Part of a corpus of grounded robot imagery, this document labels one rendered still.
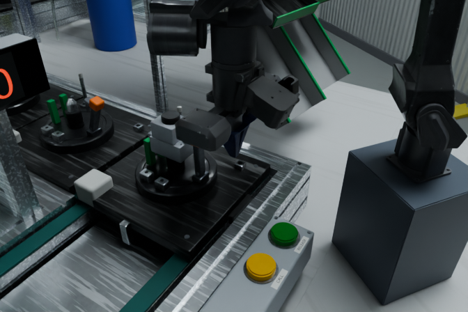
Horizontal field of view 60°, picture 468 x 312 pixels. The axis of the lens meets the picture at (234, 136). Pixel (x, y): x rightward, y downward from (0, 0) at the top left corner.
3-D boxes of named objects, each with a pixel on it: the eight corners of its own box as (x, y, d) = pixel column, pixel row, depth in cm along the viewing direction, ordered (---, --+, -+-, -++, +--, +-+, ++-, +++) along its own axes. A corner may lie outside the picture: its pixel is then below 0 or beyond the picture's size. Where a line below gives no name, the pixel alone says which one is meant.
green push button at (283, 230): (301, 237, 61) (302, 228, 60) (290, 255, 58) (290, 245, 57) (278, 226, 63) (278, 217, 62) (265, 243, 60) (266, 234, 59)
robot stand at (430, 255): (451, 277, 66) (495, 182, 55) (381, 306, 61) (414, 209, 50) (393, 220, 77) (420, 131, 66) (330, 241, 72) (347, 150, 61)
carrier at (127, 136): (164, 132, 86) (158, 78, 79) (71, 196, 69) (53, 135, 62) (87, 103, 97) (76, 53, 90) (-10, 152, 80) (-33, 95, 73)
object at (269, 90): (233, 77, 49) (282, 90, 46) (263, 58, 54) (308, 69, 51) (233, 120, 52) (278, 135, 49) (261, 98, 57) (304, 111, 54)
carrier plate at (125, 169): (270, 173, 74) (270, 163, 73) (190, 261, 57) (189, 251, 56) (169, 134, 85) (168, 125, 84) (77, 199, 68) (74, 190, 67)
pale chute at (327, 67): (337, 81, 98) (351, 72, 95) (306, 99, 90) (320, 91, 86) (276, -17, 98) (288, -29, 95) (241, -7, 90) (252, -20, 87)
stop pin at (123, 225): (134, 240, 64) (130, 222, 62) (129, 245, 63) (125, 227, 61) (127, 237, 64) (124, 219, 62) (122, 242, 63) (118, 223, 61)
